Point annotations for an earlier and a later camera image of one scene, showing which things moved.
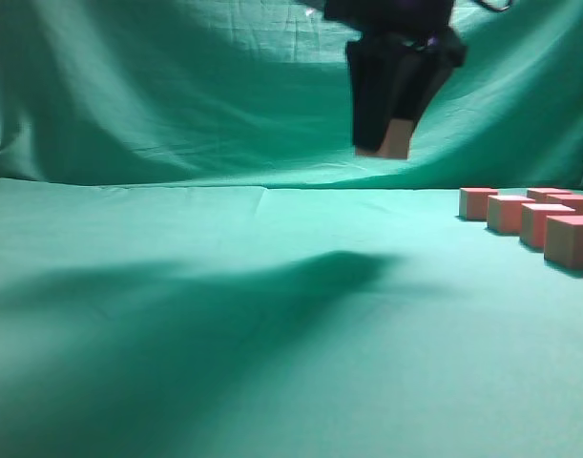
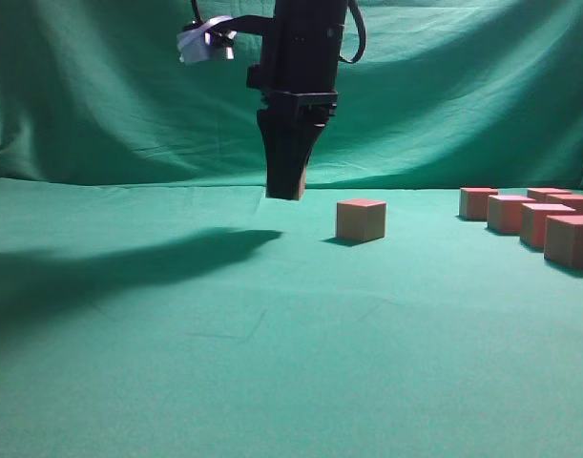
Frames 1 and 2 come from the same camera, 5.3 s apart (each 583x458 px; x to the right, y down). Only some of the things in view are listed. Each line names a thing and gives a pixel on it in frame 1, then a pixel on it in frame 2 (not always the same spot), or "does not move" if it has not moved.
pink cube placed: x=396 y=142 to x=363 y=219
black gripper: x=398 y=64 to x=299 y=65
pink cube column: x=532 y=221 does not move
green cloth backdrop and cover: x=187 y=258 does not move
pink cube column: x=571 y=240 does not move
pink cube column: x=504 y=212 does not move
